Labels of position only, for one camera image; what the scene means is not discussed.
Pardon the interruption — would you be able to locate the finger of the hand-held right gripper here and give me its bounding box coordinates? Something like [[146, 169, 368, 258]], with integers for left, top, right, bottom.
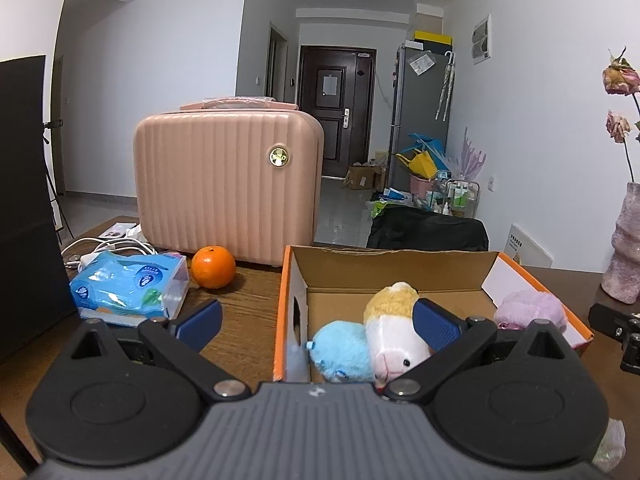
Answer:
[[587, 302, 640, 342]]

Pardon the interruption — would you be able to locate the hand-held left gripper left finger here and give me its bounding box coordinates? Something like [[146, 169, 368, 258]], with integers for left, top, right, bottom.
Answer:
[[50, 298, 251, 403]]

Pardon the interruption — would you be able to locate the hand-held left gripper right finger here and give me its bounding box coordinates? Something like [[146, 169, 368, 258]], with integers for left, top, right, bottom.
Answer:
[[382, 297, 586, 406]]

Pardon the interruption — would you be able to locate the yellow white hamster plush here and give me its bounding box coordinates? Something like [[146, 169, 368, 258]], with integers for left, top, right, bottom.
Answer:
[[363, 281, 433, 388]]

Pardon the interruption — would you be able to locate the red cardboard box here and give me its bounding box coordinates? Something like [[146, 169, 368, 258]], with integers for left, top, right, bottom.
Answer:
[[272, 245, 593, 383]]

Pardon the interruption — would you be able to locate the lilac plush toy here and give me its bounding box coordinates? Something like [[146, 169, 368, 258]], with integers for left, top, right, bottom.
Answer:
[[494, 288, 568, 333]]

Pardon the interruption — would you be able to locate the clear plastic bag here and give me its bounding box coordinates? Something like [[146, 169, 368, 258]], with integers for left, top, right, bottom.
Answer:
[[592, 417, 627, 473]]

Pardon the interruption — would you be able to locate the light blue plush toy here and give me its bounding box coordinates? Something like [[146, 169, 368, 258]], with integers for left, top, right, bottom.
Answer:
[[303, 321, 376, 385]]

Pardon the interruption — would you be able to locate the orange fruit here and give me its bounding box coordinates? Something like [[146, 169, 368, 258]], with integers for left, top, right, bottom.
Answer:
[[191, 245, 237, 290]]

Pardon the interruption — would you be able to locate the pink textured vase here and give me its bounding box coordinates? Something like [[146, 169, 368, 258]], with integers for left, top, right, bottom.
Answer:
[[601, 181, 640, 306]]

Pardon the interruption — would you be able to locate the blue tissue pack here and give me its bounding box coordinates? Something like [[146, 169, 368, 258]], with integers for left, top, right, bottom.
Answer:
[[69, 251, 191, 328]]

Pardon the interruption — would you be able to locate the black bag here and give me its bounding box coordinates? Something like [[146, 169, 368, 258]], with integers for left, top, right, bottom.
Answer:
[[366, 205, 490, 252]]

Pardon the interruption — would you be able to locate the white flat board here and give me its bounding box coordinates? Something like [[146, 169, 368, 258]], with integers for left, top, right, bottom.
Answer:
[[504, 223, 554, 268]]

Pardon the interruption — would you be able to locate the white leaflet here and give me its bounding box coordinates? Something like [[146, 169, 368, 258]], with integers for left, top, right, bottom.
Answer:
[[97, 222, 143, 241]]

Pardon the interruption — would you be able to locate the white cart with bottles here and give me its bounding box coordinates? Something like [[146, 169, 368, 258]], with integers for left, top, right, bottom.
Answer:
[[429, 170, 482, 220]]

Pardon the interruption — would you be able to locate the green white plastic bag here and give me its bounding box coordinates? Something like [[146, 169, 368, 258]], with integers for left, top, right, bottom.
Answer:
[[365, 187, 416, 221]]

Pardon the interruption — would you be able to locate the pink ribbed suitcase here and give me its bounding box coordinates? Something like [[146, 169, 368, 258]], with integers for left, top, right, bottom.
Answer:
[[132, 96, 325, 267]]

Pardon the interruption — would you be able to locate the pink bucket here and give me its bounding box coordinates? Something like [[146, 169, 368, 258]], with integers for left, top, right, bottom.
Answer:
[[409, 172, 438, 201]]

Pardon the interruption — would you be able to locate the yellow bag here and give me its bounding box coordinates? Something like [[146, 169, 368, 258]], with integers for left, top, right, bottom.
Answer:
[[396, 149, 437, 179]]

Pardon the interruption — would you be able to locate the brown cardboard box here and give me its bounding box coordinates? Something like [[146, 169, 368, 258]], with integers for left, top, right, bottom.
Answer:
[[344, 162, 383, 191]]

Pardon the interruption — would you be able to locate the purple feather decoration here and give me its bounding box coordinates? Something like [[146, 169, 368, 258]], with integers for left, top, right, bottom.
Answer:
[[450, 127, 488, 181]]

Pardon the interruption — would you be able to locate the blue folded item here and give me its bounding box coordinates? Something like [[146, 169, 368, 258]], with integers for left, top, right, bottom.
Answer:
[[407, 132, 451, 161]]

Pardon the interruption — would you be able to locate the grey refrigerator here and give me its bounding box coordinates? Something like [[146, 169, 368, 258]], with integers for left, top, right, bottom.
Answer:
[[387, 44, 456, 196]]

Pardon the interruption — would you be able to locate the dark brown entrance door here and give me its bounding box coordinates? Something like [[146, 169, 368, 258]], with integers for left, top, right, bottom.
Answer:
[[299, 45, 377, 179]]

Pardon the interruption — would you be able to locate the black monitor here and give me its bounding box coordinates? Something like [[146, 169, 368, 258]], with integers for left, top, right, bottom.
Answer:
[[0, 55, 76, 366]]

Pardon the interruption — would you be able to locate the dried pink rose bouquet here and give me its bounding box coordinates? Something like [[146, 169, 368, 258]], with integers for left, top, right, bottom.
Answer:
[[601, 46, 640, 183]]

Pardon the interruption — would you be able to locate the white folded umbrella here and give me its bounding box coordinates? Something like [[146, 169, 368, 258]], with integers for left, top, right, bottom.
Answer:
[[435, 50, 457, 122]]

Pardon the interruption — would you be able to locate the black tripod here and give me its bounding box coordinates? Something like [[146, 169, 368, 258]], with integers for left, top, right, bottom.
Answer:
[[42, 119, 76, 238]]

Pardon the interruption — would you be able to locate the clear bag on refrigerator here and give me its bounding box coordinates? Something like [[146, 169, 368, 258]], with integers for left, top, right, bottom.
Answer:
[[409, 52, 436, 76]]

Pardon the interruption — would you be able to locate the yellow black box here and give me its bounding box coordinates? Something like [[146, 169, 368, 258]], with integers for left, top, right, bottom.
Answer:
[[412, 30, 453, 55]]

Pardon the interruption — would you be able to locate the white charger cable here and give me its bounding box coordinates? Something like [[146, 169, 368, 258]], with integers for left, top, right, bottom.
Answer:
[[60, 236, 157, 271]]

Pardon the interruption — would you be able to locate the dark interior door frame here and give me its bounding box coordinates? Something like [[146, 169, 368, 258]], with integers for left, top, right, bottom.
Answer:
[[265, 22, 290, 106]]

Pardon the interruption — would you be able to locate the wall-mounted panel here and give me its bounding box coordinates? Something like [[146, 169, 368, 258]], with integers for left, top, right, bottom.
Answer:
[[471, 14, 493, 66]]

